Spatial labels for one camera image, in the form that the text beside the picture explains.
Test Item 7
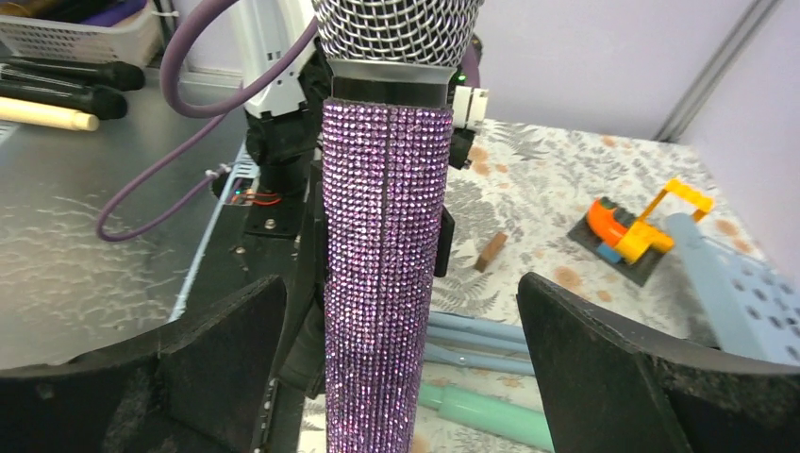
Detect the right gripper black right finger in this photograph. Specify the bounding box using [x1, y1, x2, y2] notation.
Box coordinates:
[516, 273, 799, 453]

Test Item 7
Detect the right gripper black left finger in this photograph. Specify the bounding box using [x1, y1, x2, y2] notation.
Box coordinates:
[1, 277, 287, 452]

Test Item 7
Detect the green toy microphone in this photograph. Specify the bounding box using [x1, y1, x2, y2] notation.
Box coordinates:
[418, 383, 555, 452]

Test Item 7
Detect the light blue music stand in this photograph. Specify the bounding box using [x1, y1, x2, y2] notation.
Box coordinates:
[424, 213, 799, 376]

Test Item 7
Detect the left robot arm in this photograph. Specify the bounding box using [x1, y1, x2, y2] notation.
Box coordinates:
[229, 1, 327, 183]

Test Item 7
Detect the toy brick assembly grey base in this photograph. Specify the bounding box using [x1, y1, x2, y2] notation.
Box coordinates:
[567, 178, 715, 287]

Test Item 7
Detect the light wooden block centre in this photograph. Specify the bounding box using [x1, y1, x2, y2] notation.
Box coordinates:
[474, 232, 508, 273]

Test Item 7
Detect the floral tablecloth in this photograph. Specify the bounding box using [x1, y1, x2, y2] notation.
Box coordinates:
[296, 118, 770, 453]

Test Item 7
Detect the black microphone lower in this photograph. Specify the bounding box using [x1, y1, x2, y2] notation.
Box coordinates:
[1, 80, 128, 120]

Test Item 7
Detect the black microphone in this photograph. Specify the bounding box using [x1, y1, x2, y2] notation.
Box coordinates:
[1, 80, 128, 120]
[1, 57, 146, 92]

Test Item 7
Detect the black microphone upper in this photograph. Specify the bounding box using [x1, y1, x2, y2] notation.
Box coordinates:
[1, 57, 146, 92]

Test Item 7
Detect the cream wooden stick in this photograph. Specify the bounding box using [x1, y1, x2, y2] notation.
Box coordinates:
[1, 97, 100, 131]

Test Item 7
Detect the white plastic basket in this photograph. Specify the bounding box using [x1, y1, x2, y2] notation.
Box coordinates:
[1, 4, 162, 67]

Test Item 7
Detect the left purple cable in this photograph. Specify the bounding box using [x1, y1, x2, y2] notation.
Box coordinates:
[95, 0, 320, 243]

